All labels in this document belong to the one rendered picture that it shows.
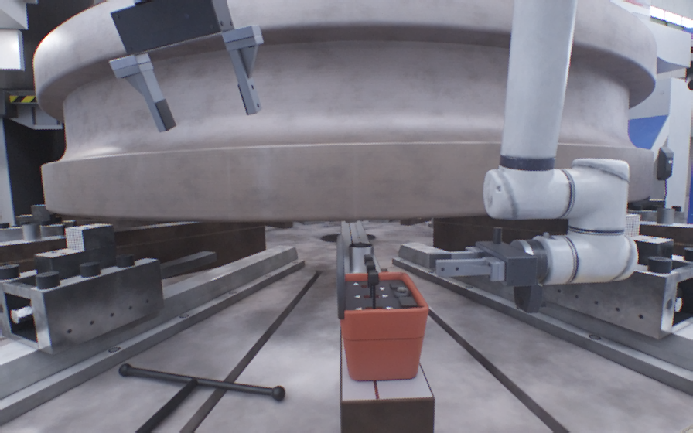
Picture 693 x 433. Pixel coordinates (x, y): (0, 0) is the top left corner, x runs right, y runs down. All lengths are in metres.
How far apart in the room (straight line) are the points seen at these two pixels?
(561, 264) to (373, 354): 0.35
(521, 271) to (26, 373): 1.46
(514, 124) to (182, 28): 0.49
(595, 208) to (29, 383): 1.62
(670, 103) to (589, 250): 6.48
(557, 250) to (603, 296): 0.90
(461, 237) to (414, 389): 2.42
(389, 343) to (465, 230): 2.41
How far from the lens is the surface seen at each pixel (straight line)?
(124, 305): 1.55
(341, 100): 1.36
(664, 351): 1.60
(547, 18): 0.61
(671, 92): 7.18
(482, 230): 2.86
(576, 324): 1.74
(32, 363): 1.55
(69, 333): 1.47
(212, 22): 0.47
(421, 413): 0.58
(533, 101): 0.60
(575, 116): 1.92
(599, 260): 0.70
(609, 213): 0.70
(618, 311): 1.54
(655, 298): 1.47
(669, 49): 5.34
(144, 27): 0.51
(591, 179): 0.68
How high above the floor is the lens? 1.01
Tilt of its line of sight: 7 degrees down
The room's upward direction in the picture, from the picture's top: 1 degrees counter-clockwise
